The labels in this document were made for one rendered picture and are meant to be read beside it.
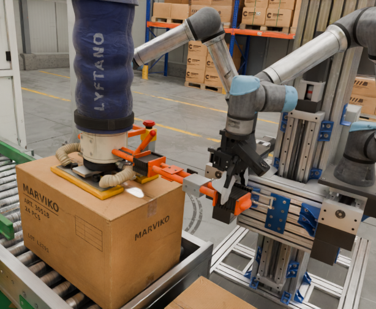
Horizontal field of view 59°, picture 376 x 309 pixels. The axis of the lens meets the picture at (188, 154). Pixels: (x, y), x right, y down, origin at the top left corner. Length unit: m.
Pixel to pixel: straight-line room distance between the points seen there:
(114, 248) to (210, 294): 0.48
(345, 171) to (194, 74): 8.17
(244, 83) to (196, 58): 8.45
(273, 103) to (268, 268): 1.13
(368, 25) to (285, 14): 7.30
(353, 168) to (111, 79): 0.95
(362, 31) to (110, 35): 0.78
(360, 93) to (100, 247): 7.26
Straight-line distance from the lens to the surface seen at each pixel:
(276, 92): 0.94
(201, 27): 1.45
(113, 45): 1.20
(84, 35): 1.21
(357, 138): 1.38
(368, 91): 7.99
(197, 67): 9.33
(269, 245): 1.79
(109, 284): 1.27
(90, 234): 1.24
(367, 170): 1.42
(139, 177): 1.35
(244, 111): 0.90
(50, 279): 1.56
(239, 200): 0.95
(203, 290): 1.48
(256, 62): 9.92
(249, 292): 2.02
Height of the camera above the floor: 1.54
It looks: 21 degrees down
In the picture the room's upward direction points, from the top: 5 degrees clockwise
